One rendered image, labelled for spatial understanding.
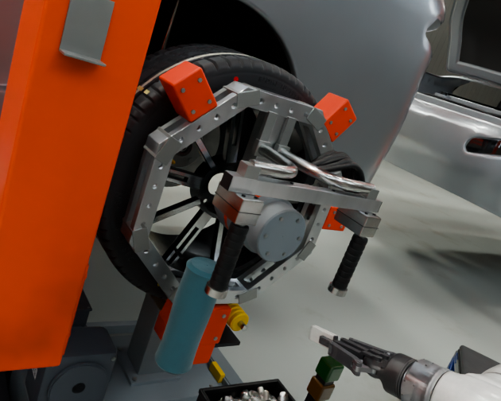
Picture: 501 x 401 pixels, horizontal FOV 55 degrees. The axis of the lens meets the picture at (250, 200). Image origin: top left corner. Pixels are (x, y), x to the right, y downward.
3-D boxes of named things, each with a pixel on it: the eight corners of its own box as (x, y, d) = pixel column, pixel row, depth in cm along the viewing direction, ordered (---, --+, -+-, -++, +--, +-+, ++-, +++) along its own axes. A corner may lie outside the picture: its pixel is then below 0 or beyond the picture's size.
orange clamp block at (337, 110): (314, 134, 127) (338, 111, 128) (333, 143, 121) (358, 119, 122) (304, 114, 122) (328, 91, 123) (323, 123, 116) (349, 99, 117)
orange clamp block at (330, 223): (304, 217, 138) (327, 219, 144) (322, 230, 132) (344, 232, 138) (314, 195, 136) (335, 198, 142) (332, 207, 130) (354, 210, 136)
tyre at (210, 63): (195, 290, 161) (319, 134, 161) (230, 334, 143) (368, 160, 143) (15, 196, 117) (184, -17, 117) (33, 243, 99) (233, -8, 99)
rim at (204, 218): (194, 263, 156) (292, 141, 156) (230, 305, 138) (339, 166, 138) (62, 187, 122) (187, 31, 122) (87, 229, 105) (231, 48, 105)
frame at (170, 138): (279, 290, 144) (350, 116, 129) (292, 303, 139) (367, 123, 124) (100, 291, 111) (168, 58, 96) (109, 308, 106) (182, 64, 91)
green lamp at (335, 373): (326, 368, 105) (333, 353, 104) (338, 381, 102) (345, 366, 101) (313, 371, 103) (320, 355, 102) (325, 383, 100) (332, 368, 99)
